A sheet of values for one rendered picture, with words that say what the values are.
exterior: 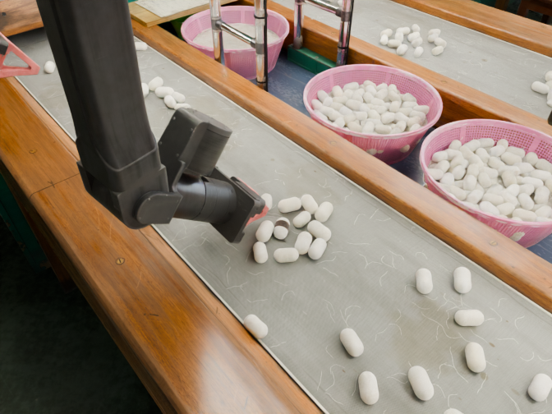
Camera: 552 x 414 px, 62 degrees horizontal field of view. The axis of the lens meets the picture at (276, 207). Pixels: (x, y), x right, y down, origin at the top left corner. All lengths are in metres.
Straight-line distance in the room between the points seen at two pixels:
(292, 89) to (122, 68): 0.77
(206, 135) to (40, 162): 0.40
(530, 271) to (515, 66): 0.65
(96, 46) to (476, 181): 0.65
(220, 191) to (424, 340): 0.30
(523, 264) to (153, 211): 0.47
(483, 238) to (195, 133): 0.42
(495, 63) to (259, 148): 0.62
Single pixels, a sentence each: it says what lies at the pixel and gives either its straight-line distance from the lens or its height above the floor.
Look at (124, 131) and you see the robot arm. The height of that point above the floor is 1.01.
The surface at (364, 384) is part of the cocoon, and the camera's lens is 0.53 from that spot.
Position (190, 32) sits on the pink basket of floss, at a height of 0.74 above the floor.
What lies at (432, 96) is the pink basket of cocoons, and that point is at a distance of 0.99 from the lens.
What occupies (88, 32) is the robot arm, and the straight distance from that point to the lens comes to 0.37.
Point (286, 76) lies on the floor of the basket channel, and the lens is 1.19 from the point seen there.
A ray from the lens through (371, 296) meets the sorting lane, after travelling 0.62.
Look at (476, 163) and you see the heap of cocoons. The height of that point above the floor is 0.74.
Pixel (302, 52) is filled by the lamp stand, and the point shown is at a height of 0.71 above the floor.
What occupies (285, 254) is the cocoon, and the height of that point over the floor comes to 0.76.
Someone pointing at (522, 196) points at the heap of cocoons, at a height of 0.74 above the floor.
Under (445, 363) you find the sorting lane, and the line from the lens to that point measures 0.59.
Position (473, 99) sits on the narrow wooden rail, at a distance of 0.99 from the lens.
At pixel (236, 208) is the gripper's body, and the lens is 0.59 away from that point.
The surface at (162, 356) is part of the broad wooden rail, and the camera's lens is 0.55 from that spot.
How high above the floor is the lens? 1.23
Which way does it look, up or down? 44 degrees down
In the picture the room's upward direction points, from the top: straight up
